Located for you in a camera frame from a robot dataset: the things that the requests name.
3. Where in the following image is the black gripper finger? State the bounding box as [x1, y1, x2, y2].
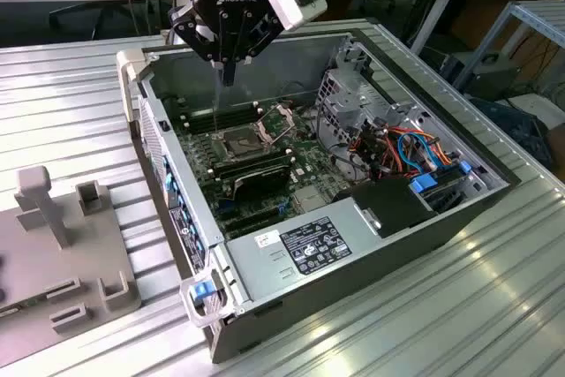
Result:
[229, 12, 283, 87]
[170, 4, 230, 87]

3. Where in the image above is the metal locking lever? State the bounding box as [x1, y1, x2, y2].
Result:
[212, 85, 221, 138]

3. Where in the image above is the metal socket cover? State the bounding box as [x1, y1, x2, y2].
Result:
[254, 102, 296, 145]

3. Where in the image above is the CPU socket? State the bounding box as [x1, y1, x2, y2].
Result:
[210, 123, 279, 162]

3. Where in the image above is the metal drive cage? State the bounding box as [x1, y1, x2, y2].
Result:
[313, 68, 420, 151]

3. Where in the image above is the green motherboard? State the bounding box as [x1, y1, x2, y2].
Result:
[169, 93, 337, 241]

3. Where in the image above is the green RAM stick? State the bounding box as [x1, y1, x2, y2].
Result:
[213, 154, 295, 180]
[0, 297, 49, 320]

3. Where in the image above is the black expansion card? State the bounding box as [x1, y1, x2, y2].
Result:
[230, 167, 292, 202]

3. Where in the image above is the silver chipset heatsink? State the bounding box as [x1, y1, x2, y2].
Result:
[291, 185, 331, 215]

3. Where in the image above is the black plastic shroud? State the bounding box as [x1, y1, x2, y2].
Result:
[333, 176, 439, 239]

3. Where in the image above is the blue disk carrier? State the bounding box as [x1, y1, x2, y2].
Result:
[408, 175, 439, 196]

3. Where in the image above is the silver power supply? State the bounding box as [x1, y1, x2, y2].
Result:
[223, 198, 386, 304]

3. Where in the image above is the blue case latch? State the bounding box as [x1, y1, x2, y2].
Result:
[188, 282, 214, 305]

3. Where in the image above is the grey parts rack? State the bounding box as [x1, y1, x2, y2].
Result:
[0, 165, 143, 367]

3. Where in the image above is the grey PC case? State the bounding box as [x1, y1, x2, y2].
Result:
[115, 18, 523, 365]

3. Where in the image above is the dark blue bin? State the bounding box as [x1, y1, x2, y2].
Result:
[467, 96, 558, 171]

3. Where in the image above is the aluminium slat shelf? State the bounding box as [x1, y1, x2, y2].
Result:
[454, 0, 565, 100]

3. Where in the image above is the brown cardboard box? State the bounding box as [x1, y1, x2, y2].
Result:
[546, 124, 565, 171]

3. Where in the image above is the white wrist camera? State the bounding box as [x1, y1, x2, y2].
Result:
[264, 0, 328, 33]

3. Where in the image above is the grey case handle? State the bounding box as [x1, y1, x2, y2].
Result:
[115, 49, 154, 124]

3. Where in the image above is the orange wire bundle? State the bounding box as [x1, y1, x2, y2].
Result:
[348, 126, 401, 177]

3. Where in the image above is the blue wire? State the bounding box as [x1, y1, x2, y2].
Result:
[395, 132, 425, 175]
[410, 131, 442, 170]

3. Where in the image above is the black box with handle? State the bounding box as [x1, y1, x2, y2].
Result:
[441, 50, 523, 102]

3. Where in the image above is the clear case handle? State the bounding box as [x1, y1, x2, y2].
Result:
[178, 277, 231, 329]

